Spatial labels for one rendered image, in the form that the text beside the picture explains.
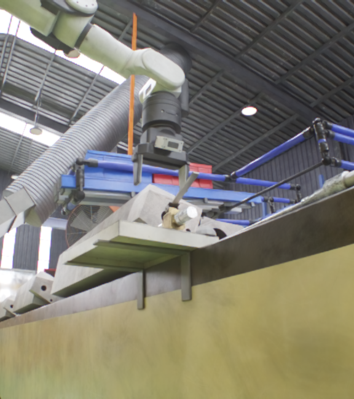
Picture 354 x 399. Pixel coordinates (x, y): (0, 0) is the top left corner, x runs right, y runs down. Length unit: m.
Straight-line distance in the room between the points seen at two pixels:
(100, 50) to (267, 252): 0.57
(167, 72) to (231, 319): 0.54
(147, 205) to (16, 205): 7.16
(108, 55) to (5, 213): 7.17
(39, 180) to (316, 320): 8.15
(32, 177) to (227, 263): 8.02
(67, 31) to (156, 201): 0.44
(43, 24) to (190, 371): 0.76
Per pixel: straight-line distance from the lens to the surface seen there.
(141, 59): 0.90
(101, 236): 0.73
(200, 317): 0.72
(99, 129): 9.42
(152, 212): 0.95
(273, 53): 12.52
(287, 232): 0.56
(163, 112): 0.86
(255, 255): 0.60
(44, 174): 8.59
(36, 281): 2.36
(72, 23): 0.92
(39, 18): 0.92
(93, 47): 0.91
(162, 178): 1.67
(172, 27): 11.78
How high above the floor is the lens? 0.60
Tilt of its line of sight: 19 degrees up
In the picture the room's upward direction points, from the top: 1 degrees counter-clockwise
